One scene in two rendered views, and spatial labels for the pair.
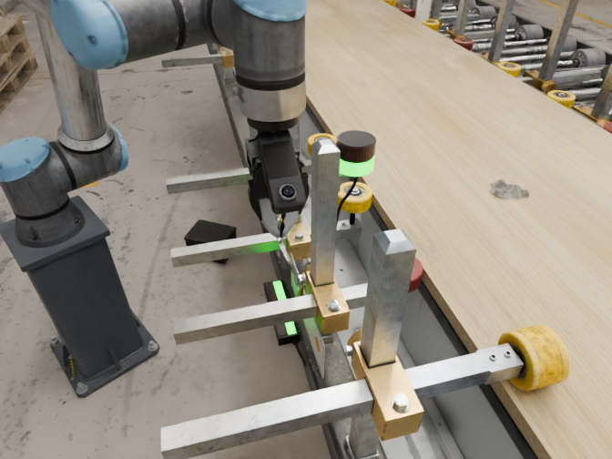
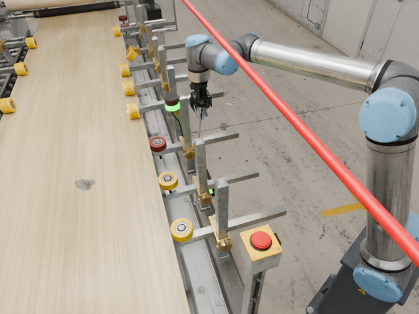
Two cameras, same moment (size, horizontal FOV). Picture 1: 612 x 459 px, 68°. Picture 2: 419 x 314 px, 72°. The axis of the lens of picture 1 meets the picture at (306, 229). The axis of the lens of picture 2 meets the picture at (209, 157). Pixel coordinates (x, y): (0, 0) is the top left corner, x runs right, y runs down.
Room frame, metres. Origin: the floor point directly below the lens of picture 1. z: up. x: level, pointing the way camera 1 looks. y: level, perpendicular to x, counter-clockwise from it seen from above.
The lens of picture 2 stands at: (1.67, 0.06, 1.78)
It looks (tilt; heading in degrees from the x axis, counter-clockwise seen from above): 43 degrees down; 179
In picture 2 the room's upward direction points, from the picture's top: 3 degrees counter-clockwise
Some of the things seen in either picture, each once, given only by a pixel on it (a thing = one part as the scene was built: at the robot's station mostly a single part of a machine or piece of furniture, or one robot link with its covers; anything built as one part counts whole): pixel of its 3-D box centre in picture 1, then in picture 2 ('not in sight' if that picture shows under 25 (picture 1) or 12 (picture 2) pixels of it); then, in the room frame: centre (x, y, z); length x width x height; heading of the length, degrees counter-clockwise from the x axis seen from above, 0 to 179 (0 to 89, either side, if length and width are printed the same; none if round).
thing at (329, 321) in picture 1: (326, 295); (186, 147); (0.59, -0.04, 0.85); 0.13 x 0.06 x 0.05; 15
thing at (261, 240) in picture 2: not in sight; (260, 240); (1.34, 0.16, 1.22); 0.04 x 0.04 x 0.02
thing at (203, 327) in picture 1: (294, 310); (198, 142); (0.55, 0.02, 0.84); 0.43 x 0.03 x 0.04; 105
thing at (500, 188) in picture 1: (508, 188); (83, 182); (0.85, -0.45, 0.91); 0.09 x 0.07 x 0.02; 58
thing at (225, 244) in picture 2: not in sight; (219, 232); (1.07, 0.09, 0.83); 0.13 x 0.06 x 0.05; 15
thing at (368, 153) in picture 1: (355, 146); (171, 99); (0.62, -0.08, 1.14); 0.06 x 0.06 x 0.02
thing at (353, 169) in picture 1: (354, 160); (172, 104); (0.62, -0.08, 1.11); 0.06 x 0.06 x 0.02
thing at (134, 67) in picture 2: not in sight; (161, 62); (-0.16, -0.20, 0.95); 0.50 x 0.04 x 0.04; 105
